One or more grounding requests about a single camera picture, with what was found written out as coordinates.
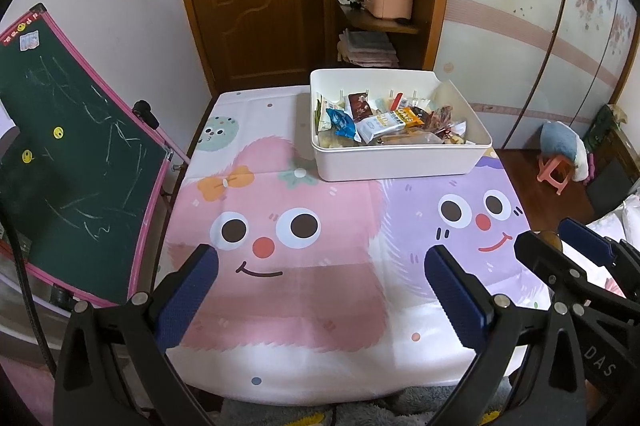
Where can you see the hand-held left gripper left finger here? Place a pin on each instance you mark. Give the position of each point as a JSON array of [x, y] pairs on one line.
[[187, 296]]

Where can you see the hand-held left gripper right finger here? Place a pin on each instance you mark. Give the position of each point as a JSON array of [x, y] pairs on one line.
[[452, 301]]

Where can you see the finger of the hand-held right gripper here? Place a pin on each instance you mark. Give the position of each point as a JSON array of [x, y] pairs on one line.
[[540, 256], [585, 241]]

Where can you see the white plastic storage box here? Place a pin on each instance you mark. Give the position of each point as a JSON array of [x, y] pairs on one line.
[[400, 163]]

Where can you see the white pillow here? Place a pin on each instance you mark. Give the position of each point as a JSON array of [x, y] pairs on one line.
[[615, 221]]

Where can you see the pink plastic stool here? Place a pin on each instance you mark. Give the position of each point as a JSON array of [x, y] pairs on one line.
[[552, 168]]

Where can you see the dark wooden cabinet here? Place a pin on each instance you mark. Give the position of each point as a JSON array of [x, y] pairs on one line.
[[612, 161]]

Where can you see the blue cushion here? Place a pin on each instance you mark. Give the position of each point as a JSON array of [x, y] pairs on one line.
[[557, 141]]

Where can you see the cartoon printed tablecloth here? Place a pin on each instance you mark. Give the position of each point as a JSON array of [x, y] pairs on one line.
[[300, 296]]

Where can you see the black chalkboard knob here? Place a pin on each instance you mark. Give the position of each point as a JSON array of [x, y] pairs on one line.
[[145, 112]]

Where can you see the pile of snack packets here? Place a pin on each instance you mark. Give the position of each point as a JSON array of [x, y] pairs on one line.
[[380, 126]]

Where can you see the floral sliding wardrobe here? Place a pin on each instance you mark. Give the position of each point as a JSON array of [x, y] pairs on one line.
[[525, 56]]

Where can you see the yellow smiley magnet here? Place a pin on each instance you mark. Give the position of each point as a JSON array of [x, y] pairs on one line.
[[59, 132], [26, 157]]

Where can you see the stack of folded towels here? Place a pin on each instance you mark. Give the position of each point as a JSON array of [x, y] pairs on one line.
[[367, 48]]

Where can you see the brown wooden door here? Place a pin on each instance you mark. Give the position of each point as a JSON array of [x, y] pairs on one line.
[[250, 6]]

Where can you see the green chalkboard with pink frame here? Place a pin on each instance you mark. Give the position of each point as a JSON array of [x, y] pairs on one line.
[[75, 131]]

